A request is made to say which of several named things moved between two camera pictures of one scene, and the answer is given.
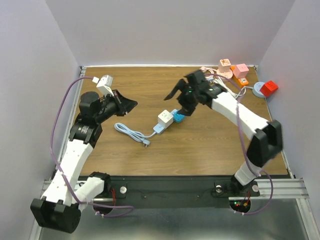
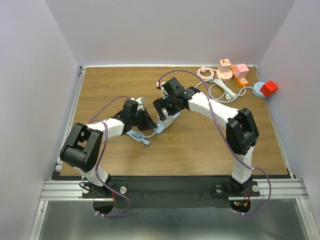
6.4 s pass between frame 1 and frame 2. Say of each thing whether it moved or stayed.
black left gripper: moved
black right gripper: moved
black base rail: stayed
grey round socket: stayed
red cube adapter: stayed
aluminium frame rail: stayed
